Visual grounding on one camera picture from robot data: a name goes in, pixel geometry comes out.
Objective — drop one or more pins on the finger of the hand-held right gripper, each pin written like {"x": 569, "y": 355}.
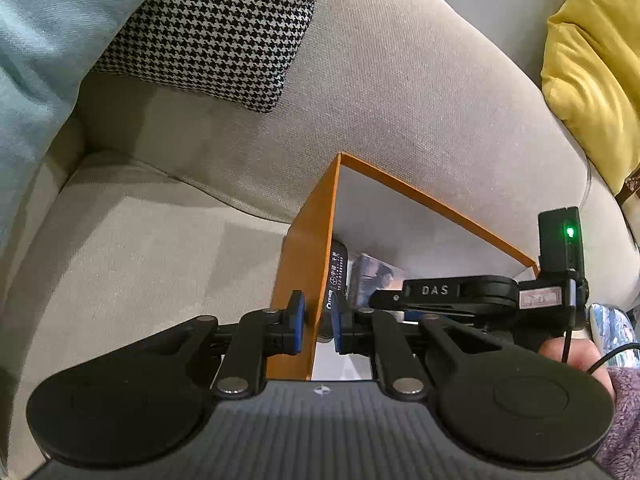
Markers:
{"x": 387, "y": 300}

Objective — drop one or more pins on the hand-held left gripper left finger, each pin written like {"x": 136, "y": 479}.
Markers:
{"x": 298, "y": 322}

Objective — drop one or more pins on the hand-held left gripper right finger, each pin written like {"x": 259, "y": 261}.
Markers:
{"x": 339, "y": 327}

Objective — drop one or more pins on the black case with white print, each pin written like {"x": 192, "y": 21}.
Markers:
{"x": 339, "y": 270}

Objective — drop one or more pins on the orange cardboard box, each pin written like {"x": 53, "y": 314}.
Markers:
{"x": 305, "y": 240}

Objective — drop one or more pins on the person's right forearm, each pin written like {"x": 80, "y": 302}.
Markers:
{"x": 625, "y": 420}

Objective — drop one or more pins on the person's right hand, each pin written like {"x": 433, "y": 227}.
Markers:
{"x": 575, "y": 355}

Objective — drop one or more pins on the photo printed card box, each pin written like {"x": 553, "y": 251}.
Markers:
{"x": 375, "y": 275}

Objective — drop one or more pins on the clear acrylic block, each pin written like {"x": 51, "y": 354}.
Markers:
{"x": 612, "y": 332}

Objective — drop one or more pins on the brown patterned cloth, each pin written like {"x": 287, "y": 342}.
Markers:
{"x": 631, "y": 187}

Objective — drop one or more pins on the yellow pillow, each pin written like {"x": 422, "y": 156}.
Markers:
{"x": 600, "y": 60}

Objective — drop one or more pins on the beige fabric sofa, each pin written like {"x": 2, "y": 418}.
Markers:
{"x": 400, "y": 85}

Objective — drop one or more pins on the black white houndstooth pillow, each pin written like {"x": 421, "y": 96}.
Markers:
{"x": 215, "y": 20}

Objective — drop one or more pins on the light blue pillow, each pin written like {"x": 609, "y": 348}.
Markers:
{"x": 40, "y": 60}

